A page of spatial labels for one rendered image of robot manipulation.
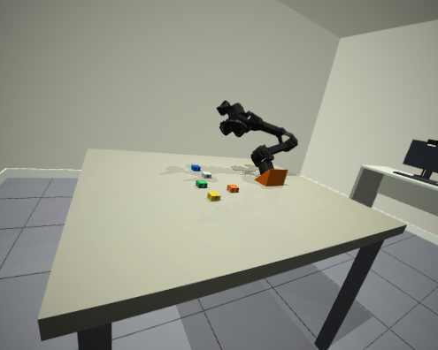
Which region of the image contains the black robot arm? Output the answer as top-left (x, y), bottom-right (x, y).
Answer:
top-left (219, 103), bottom-right (297, 175)

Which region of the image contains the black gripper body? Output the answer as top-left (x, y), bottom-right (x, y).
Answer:
top-left (221, 100), bottom-right (248, 137)

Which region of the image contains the yellow block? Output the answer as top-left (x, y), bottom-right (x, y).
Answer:
top-left (207, 192), bottom-right (220, 202)

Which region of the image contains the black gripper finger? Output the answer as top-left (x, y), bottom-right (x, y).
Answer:
top-left (226, 120), bottom-right (243, 133)
top-left (216, 102), bottom-right (229, 115)

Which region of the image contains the green block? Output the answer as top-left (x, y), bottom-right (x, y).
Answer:
top-left (196, 180), bottom-right (208, 188)

